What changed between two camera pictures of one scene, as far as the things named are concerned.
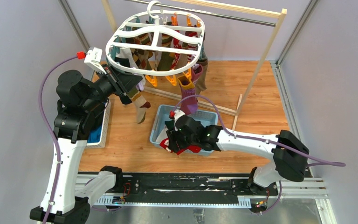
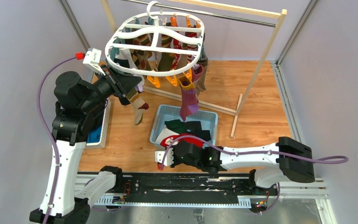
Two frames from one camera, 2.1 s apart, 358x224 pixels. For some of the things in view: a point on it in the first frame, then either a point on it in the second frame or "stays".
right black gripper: x=173 y=136 to x=175 y=162
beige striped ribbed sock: x=141 y=104 stays
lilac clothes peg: x=140 y=86 stays
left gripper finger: x=128 y=81 stays
